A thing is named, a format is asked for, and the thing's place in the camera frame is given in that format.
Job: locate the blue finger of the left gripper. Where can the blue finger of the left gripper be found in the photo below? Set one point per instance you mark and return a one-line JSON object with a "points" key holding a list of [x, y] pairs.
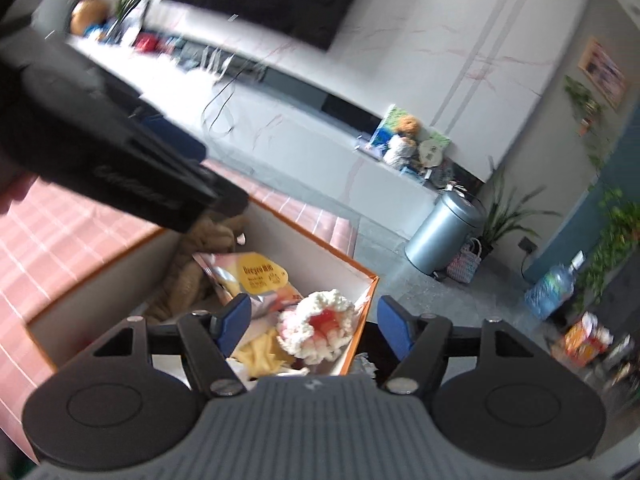
{"points": [[174, 136]]}

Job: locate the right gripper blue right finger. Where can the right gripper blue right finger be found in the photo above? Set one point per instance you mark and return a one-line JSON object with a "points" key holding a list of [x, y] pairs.
{"points": [[399, 327]]}

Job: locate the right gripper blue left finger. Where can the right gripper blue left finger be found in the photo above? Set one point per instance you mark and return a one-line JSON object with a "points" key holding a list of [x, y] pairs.
{"points": [[229, 323]]}

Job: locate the yellow snack packet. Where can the yellow snack packet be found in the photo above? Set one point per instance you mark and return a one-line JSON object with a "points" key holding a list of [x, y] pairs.
{"points": [[253, 274]]}

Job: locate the brown plush towel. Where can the brown plush towel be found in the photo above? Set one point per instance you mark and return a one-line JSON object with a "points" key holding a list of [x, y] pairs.
{"points": [[186, 283]]}

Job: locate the pink white crochet piece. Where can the pink white crochet piece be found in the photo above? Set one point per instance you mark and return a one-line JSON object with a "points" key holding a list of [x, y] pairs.
{"points": [[318, 328]]}

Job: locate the person left hand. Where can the person left hand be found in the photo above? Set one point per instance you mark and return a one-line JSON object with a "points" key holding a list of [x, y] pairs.
{"points": [[16, 191]]}

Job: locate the white tv cabinet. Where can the white tv cabinet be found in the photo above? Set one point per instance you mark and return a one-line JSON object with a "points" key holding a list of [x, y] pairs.
{"points": [[258, 133]]}

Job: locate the silver trash bin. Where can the silver trash bin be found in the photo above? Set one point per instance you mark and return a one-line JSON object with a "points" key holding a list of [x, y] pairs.
{"points": [[444, 231]]}

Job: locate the woven basket bag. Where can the woven basket bag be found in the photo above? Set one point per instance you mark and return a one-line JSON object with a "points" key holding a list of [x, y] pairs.
{"points": [[463, 266]]}

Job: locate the golden vase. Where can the golden vase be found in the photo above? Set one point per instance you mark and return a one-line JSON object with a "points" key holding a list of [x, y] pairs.
{"points": [[88, 13]]}

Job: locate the pink checkered tablecloth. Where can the pink checkered tablecloth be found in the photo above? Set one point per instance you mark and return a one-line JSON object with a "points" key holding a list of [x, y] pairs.
{"points": [[72, 268]]}

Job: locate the green potted plant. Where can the green potted plant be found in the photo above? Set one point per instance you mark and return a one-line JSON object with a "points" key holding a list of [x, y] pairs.
{"points": [[127, 22]]}

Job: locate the tall leafy floor plant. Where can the tall leafy floor plant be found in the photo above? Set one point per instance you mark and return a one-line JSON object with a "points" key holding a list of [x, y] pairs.
{"points": [[508, 210]]}

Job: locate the blue water jug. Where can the blue water jug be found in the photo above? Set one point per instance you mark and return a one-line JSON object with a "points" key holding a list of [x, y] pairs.
{"points": [[554, 288]]}

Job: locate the teddy bear in pot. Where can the teddy bear in pot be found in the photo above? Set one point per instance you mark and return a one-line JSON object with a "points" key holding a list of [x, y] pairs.
{"points": [[402, 144]]}

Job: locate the orange gift box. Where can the orange gift box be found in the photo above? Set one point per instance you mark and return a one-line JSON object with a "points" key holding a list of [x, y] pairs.
{"points": [[585, 340]]}

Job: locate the colourful picture card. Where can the colourful picture card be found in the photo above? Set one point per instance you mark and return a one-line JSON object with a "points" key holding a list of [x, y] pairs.
{"points": [[431, 145]]}

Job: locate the hanging ivy plant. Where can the hanging ivy plant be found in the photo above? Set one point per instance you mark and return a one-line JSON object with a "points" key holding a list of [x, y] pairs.
{"points": [[619, 237]]}

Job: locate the framed wall picture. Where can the framed wall picture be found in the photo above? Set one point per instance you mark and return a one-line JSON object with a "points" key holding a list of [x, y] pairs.
{"points": [[603, 72]]}

